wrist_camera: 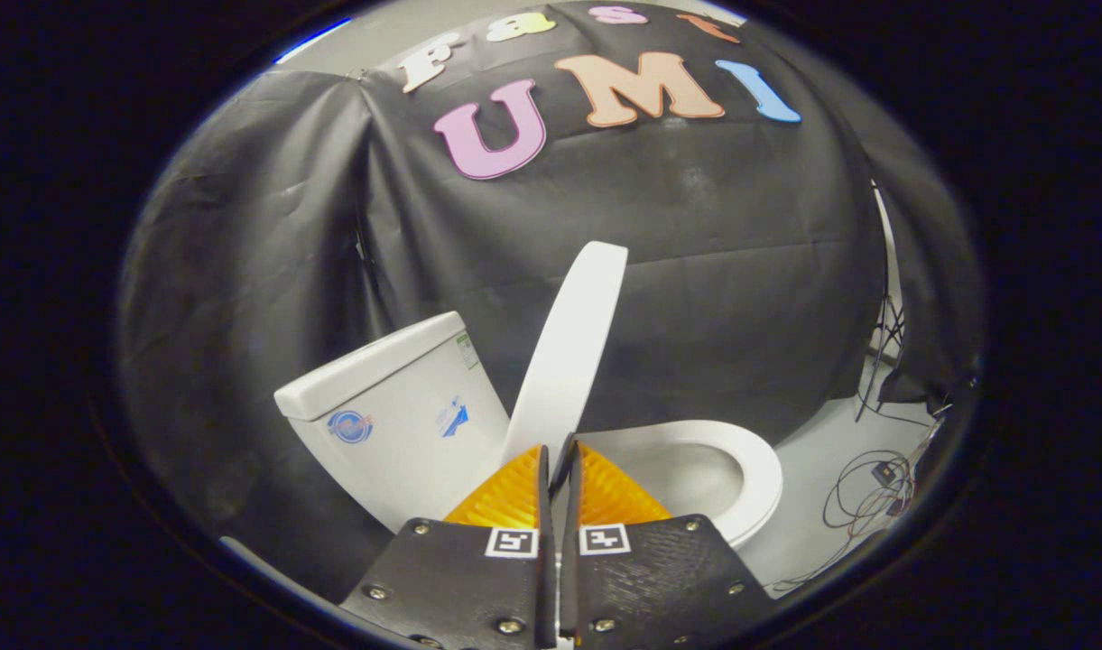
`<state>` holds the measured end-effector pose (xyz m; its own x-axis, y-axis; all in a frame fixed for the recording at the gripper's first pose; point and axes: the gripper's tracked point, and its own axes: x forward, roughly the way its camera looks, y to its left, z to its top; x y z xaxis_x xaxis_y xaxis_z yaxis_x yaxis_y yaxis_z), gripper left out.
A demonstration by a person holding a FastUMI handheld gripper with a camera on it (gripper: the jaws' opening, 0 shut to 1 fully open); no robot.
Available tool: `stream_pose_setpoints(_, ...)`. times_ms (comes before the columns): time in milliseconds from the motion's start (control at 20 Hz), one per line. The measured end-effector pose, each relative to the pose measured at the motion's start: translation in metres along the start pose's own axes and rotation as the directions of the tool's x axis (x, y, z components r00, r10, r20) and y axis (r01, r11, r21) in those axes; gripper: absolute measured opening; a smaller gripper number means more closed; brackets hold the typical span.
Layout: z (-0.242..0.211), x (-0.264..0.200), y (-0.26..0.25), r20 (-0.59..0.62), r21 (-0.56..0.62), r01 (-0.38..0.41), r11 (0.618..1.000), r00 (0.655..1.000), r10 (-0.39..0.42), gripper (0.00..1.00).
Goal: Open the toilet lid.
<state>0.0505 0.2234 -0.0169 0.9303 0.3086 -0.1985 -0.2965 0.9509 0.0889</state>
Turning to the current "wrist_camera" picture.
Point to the black tripod stand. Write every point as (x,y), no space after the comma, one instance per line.
(886,334)

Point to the black backdrop cloth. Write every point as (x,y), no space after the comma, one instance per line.
(695,226)

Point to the white toilet lid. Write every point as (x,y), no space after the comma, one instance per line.
(569,361)

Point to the black power adapter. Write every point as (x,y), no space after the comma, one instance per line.
(884,472)

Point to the white toilet with tank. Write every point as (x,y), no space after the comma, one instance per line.
(397,433)

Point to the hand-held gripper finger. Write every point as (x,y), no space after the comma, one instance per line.
(569,587)
(547,587)

